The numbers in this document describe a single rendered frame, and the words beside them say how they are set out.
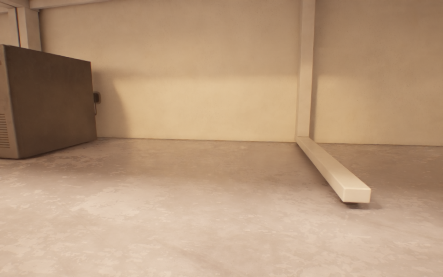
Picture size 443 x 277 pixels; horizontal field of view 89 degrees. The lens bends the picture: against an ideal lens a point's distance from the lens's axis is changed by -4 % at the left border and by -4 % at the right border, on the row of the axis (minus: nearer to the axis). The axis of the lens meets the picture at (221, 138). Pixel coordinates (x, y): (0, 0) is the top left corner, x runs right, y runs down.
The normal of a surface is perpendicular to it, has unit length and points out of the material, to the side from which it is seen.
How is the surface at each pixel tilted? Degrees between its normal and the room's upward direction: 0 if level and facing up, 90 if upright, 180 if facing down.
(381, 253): 0
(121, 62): 90
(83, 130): 90
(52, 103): 90
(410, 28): 90
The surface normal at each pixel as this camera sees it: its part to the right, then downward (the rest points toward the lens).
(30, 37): 0.99, 0.03
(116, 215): 0.00, -0.99
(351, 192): -0.17, 0.17
